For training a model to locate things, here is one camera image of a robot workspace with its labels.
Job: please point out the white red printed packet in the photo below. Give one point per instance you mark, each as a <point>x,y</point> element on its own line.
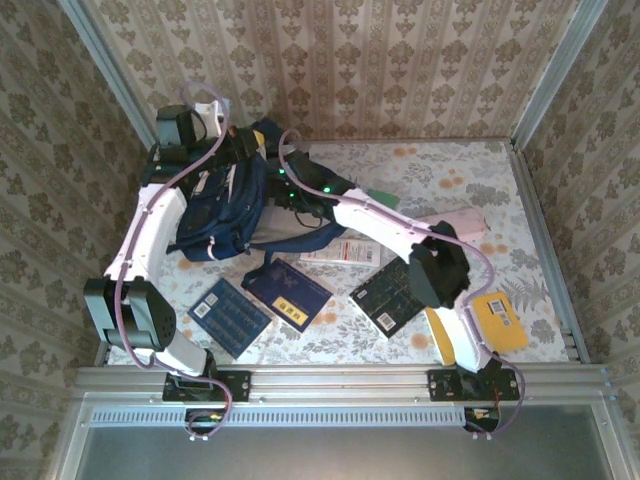
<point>350,252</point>

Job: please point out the green booklet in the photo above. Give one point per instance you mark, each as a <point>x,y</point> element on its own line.
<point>387,199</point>

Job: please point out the navy blue backpack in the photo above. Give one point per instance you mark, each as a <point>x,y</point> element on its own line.
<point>225,210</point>

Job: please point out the navy book with yellow label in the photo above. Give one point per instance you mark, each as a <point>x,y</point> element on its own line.
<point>295,290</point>

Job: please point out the black book with gold print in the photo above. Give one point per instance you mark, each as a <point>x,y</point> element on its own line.
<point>385,295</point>

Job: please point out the blue book with barcode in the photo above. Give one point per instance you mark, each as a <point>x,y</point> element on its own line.
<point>232,320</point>

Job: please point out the pink pencil case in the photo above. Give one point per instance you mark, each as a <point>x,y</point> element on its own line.
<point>465,222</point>

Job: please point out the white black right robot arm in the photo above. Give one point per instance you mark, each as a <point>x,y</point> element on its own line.
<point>380,220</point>

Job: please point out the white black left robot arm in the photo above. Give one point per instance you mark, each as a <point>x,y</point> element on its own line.
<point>155,235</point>

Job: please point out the grey metal sheet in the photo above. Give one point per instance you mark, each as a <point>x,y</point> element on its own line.
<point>325,455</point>

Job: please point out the aluminium frame corner post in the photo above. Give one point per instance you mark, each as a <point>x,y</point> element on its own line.
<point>110,75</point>
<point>560,75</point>

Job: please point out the aluminium mounting rail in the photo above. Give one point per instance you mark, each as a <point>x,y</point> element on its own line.
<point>340,385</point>

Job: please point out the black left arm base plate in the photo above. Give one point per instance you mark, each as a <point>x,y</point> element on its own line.
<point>235,385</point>

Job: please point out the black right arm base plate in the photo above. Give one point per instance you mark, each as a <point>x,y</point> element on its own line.
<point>445,385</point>

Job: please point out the aluminium table side rail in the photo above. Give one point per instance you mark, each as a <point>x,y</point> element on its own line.
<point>547,250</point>
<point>102,357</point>

